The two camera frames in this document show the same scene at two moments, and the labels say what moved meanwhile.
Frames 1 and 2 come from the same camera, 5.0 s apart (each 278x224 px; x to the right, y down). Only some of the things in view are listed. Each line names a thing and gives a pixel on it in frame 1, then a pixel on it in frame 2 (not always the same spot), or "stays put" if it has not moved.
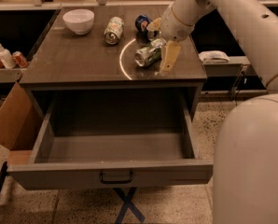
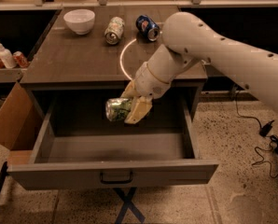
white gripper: [173, 27] → [148, 82]
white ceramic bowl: [79, 21] stays put
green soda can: [150, 54] → [118, 108]
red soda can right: [19, 59] stays put
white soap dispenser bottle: [6, 56] stays put
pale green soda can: [113, 30] stays put
